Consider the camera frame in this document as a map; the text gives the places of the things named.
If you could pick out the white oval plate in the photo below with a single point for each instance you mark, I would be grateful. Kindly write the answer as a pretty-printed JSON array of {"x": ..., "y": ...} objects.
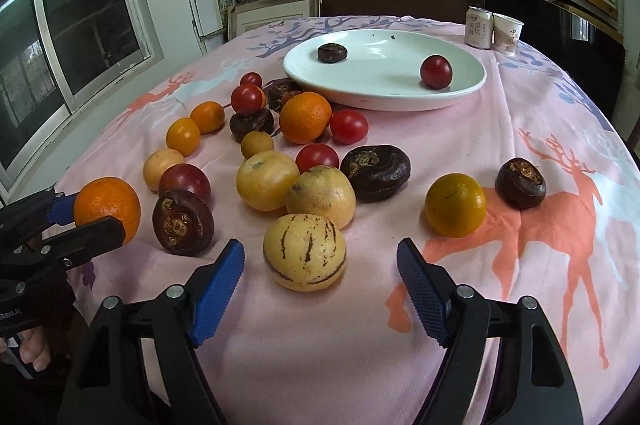
[{"x": 382, "y": 70}]

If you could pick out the white paper cup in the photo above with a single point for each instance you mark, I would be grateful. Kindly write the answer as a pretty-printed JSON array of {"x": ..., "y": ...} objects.
[{"x": 507, "y": 33}]

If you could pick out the pale yellow round fruit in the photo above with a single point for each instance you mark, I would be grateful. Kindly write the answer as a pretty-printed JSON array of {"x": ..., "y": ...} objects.
[{"x": 263, "y": 180}]

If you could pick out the striped pepino melon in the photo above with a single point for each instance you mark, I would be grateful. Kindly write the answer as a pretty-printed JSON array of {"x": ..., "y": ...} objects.
[{"x": 304, "y": 253}]

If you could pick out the large dark water chestnut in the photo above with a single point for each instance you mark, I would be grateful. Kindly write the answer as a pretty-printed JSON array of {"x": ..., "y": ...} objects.
[{"x": 376, "y": 173}]

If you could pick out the pink beverage can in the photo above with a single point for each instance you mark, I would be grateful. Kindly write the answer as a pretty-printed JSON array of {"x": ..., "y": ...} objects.
[{"x": 479, "y": 28}]

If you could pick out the left aluminium window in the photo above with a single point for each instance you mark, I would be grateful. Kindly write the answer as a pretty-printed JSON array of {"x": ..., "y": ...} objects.
[{"x": 56, "y": 55}]

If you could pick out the small yellow longan fruit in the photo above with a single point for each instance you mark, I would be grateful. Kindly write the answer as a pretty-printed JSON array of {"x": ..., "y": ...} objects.
[{"x": 255, "y": 142}]

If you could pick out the pink deer print tablecloth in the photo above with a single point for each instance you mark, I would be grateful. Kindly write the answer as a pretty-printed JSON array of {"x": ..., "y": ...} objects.
[{"x": 356, "y": 353}]

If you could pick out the framed picture leaning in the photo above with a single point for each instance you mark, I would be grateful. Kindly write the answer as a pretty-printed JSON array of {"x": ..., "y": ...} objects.
[{"x": 249, "y": 16}]

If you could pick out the orange cherry tomato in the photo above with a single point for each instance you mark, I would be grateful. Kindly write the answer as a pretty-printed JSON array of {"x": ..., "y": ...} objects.
[
  {"x": 209, "y": 116},
  {"x": 184, "y": 136}
]

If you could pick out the dark red plum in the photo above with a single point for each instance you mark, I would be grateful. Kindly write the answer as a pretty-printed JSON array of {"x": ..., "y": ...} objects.
[
  {"x": 436, "y": 72},
  {"x": 185, "y": 176}
]

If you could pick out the person's left hand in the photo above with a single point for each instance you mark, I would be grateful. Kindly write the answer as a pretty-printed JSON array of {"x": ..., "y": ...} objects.
[{"x": 31, "y": 346}]

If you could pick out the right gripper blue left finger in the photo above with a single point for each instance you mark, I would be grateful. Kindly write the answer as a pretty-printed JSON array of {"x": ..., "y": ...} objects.
[{"x": 137, "y": 362}]

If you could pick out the pale yellow small fruit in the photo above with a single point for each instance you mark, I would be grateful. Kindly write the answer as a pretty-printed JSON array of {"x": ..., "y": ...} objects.
[{"x": 157, "y": 164}]

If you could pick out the small red cherry tomato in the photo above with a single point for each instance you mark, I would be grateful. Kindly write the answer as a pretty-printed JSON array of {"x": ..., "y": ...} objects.
[{"x": 252, "y": 78}]

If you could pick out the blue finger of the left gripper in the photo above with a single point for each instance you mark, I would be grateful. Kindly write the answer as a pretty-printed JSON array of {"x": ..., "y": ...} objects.
[
  {"x": 75, "y": 247},
  {"x": 61, "y": 212}
]

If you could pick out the yellow orange tomato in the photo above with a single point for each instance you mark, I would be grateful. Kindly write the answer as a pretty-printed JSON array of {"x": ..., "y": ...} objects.
[{"x": 455, "y": 205}]

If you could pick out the large orange mandarin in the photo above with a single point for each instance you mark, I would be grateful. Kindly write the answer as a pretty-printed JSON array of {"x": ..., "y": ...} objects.
[{"x": 109, "y": 196}]

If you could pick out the dark water chestnut front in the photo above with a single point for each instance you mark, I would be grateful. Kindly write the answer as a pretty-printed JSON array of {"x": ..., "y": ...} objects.
[{"x": 182, "y": 223}]

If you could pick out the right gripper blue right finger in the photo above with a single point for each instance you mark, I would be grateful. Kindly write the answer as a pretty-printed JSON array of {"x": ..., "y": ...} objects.
[{"x": 532, "y": 382}]

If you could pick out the pale yellow passion fruit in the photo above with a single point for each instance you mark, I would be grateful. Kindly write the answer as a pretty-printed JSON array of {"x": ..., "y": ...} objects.
[{"x": 323, "y": 191}]

